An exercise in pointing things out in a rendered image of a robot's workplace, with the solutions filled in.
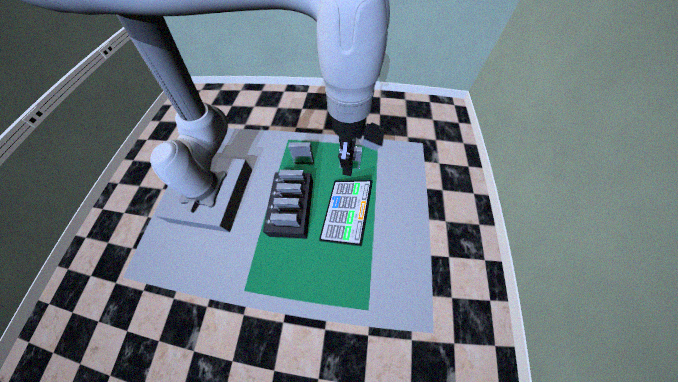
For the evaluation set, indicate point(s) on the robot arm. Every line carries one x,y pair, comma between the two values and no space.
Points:
351,39

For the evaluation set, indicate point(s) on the grey hard drive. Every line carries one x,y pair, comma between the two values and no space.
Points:
288,204
301,152
292,176
285,219
357,154

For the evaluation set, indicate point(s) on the green flat mat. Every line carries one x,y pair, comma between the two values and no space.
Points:
310,270

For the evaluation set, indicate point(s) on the status display screen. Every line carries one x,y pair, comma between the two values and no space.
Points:
346,214

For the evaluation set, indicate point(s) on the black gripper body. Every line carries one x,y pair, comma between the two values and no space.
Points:
348,131

